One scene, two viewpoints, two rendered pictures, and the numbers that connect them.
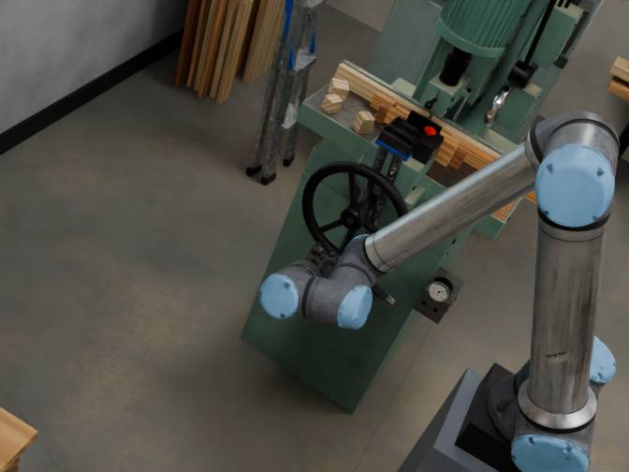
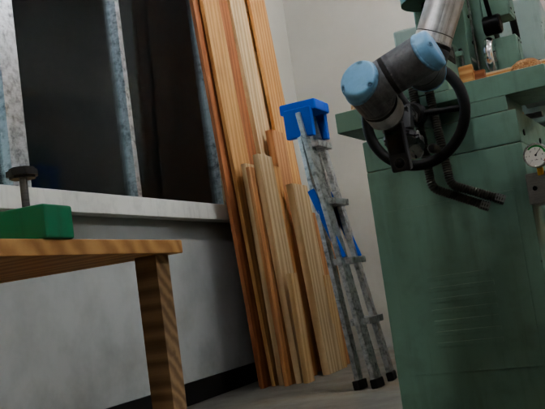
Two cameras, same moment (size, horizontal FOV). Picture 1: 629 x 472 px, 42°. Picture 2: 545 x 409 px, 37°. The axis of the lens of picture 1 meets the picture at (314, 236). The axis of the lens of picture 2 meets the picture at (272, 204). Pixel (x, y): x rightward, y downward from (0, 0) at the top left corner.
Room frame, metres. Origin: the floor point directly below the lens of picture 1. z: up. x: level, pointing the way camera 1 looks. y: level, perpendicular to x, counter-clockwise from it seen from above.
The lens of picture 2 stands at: (-0.53, -0.14, 0.41)
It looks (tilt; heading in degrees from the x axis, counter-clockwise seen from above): 6 degrees up; 13
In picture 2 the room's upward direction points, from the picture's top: 8 degrees counter-clockwise
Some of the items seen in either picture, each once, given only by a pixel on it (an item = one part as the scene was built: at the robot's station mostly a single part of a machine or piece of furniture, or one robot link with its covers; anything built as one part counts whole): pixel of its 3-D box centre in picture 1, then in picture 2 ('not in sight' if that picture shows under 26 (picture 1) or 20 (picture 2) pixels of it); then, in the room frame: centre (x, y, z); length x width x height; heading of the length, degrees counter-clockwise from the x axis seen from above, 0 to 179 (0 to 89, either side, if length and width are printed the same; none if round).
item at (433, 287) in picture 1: (439, 290); (537, 159); (1.65, -0.36, 0.65); 0.06 x 0.04 x 0.08; 75
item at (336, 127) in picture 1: (404, 161); (440, 103); (1.82, -0.14, 0.87); 0.61 x 0.30 x 0.06; 75
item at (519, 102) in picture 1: (514, 103); (507, 58); (2.06, -0.36, 1.02); 0.09 x 0.07 x 0.12; 75
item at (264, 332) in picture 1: (370, 255); (486, 281); (2.04, -0.19, 0.35); 0.58 x 0.45 x 0.71; 165
